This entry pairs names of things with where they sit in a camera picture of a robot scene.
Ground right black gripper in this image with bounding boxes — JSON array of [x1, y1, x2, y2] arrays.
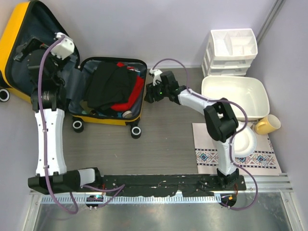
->
[[145, 79, 170, 103]]

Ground red garment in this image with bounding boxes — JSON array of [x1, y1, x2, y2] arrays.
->
[[111, 64, 145, 112]]

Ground yellow Pikachu suitcase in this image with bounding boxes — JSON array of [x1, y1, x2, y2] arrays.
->
[[0, 0, 147, 139]]

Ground black garment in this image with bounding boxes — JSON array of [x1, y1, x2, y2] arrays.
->
[[85, 62, 137, 108]]

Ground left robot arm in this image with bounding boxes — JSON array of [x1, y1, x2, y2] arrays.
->
[[14, 32, 103, 195]]

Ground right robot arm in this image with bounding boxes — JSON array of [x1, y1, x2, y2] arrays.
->
[[144, 69, 239, 190]]

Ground blue item in suitcase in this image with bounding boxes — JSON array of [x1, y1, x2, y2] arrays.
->
[[127, 66, 141, 77]]

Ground white drawer organizer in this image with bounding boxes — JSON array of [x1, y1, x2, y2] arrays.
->
[[201, 28, 258, 77]]

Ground white plastic basin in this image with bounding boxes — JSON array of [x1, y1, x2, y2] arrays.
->
[[201, 76, 270, 121]]

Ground white round plate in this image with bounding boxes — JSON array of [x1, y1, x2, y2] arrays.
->
[[234, 127, 257, 158]]

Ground yellow mug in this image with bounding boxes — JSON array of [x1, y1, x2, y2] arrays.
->
[[255, 115, 281, 135]]

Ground patterned placemat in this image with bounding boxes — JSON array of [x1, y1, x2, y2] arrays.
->
[[192, 123, 282, 176]]

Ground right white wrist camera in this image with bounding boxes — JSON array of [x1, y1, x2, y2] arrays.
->
[[149, 69, 163, 86]]

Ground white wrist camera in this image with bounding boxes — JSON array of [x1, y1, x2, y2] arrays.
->
[[51, 32, 75, 60], [149, 69, 163, 86]]

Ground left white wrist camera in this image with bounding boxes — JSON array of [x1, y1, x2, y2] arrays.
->
[[51, 32, 75, 60]]

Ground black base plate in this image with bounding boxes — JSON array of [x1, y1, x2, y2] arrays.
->
[[91, 174, 246, 197]]

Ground grey cable duct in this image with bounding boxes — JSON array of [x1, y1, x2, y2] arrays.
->
[[41, 194, 222, 205]]

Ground aluminium frame rail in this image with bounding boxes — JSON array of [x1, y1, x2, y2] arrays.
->
[[30, 174, 294, 195]]

